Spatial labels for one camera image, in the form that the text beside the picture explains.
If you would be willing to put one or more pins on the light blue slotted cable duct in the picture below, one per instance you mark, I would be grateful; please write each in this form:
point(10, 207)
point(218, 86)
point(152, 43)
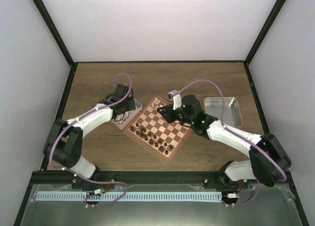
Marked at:
point(131, 196)

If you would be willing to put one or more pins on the yellow bear tin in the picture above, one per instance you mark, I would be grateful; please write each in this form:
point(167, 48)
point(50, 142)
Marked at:
point(232, 115)

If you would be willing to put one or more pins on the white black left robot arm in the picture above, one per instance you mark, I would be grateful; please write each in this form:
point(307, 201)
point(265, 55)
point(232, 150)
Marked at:
point(64, 142)

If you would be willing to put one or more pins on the wooden chess board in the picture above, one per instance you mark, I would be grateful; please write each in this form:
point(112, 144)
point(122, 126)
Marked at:
point(156, 128)

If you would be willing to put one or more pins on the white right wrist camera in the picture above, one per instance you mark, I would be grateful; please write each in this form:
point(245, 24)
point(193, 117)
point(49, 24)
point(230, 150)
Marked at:
point(173, 93)

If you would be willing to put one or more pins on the black aluminium frame rail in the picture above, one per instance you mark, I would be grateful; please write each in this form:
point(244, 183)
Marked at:
point(207, 179)

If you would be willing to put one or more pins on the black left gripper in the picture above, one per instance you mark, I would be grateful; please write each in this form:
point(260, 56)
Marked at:
point(132, 106)

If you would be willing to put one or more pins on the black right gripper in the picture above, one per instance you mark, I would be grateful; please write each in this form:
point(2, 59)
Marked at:
point(168, 117)

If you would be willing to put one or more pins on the pink metal tin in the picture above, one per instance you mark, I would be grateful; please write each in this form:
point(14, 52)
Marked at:
point(132, 114)

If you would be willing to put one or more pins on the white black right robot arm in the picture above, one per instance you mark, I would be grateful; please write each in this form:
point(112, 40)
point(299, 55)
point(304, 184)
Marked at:
point(268, 161)

